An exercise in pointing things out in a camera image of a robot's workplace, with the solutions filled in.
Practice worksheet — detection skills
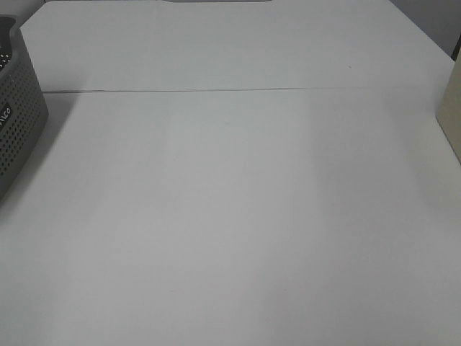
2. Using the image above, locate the grey perforated plastic basket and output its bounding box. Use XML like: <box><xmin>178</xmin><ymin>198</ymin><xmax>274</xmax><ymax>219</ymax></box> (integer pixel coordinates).
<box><xmin>1</xmin><ymin>14</ymin><xmax>49</xmax><ymax>196</ymax></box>

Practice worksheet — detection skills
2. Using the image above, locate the beige box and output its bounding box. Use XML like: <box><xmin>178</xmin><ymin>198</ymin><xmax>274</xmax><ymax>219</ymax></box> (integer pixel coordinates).
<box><xmin>437</xmin><ymin>39</ymin><xmax>461</xmax><ymax>161</ymax></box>

